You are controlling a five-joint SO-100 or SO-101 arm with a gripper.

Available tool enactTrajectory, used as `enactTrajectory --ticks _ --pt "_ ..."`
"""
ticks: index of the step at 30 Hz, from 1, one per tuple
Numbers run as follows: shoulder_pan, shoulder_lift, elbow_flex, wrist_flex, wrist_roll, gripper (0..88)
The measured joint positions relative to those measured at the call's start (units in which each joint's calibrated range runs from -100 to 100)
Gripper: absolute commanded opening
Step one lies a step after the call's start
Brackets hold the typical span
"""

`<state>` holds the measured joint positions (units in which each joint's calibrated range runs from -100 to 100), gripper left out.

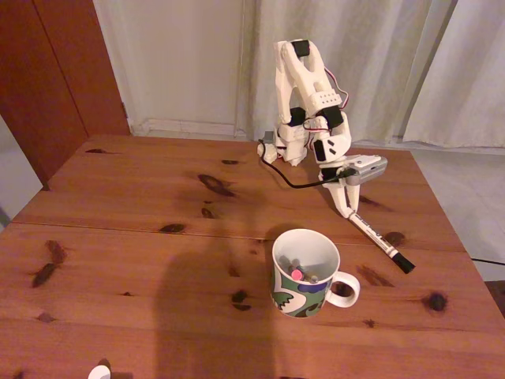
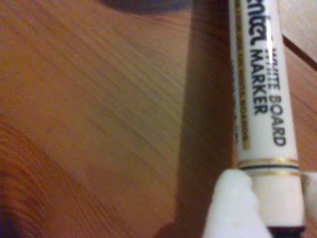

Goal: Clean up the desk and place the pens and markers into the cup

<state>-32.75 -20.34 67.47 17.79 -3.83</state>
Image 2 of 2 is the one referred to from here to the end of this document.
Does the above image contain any white marker with black cap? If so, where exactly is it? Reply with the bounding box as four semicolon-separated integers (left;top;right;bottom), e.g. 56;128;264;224
227;0;306;238

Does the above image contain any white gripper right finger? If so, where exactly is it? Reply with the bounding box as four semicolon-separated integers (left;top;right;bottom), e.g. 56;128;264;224
300;172;317;224

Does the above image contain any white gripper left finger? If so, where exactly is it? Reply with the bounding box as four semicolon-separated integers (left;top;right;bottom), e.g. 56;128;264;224
202;168;271;238

